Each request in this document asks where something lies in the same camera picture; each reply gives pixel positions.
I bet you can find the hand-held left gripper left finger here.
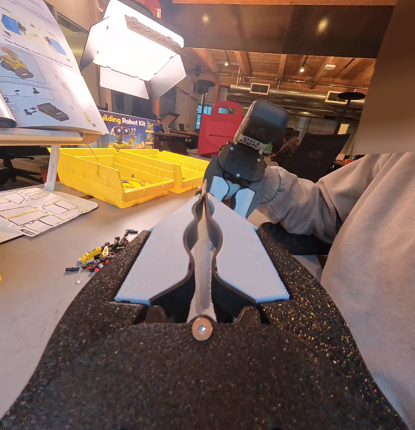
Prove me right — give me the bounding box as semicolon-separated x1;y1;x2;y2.
114;195;205;306

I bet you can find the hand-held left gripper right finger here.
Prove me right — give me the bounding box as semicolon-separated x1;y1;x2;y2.
205;194;291;305

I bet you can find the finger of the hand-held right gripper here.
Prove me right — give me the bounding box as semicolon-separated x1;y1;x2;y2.
209;176;234;202
232;189;255;219

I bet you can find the clear plastic bag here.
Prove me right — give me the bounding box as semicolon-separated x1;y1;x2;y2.
191;180;216;321

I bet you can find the pile of small building pegs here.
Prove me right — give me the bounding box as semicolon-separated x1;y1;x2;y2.
65;229;139;274

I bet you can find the person's right forearm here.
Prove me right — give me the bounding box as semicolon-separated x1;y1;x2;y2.
256;153;379;236

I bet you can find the grey desk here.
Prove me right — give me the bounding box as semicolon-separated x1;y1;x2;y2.
0;181;329;414

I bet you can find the red carrier box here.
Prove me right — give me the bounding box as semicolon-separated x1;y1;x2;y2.
197;101;245;158

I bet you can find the black office chair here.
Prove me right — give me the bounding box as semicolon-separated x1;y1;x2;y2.
284;133;351;185
0;146;50;189

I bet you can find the heap of yellow bricks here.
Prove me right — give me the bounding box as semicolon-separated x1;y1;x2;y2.
121;175;148;189

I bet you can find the robot kit box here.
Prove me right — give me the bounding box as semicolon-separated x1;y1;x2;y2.
98;109;156;151

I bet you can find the person's hoodie torso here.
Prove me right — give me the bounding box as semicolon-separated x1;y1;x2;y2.
320;151;415;427

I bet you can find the sticker sheet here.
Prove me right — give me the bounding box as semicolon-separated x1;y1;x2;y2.
0;187;89;237

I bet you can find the studio light panel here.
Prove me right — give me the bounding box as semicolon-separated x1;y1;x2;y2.
79;0;187;100

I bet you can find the beige book stand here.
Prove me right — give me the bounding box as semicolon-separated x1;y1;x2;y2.
0;126;109;246

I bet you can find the open instruction booklet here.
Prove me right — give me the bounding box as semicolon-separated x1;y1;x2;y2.
0;0;109;135

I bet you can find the thin page holder wire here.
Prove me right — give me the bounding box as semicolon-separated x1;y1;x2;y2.
80;132;102;166

